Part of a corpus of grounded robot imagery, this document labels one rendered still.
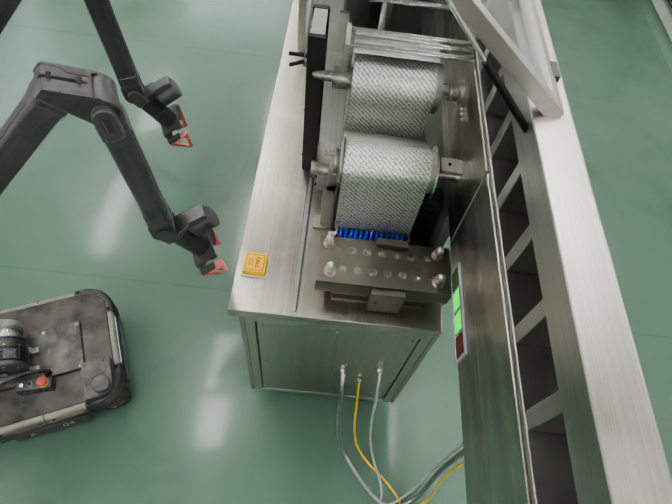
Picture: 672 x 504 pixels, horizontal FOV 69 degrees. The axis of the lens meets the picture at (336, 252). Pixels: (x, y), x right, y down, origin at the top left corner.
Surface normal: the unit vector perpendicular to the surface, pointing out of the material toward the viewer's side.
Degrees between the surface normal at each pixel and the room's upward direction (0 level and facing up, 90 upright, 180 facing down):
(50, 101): 90
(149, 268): 0
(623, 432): 0
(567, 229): 0
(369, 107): 92
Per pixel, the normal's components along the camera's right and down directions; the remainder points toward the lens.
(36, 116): 0.20, 0.87
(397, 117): -0.07, 0.86
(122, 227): 0.09, -0.53
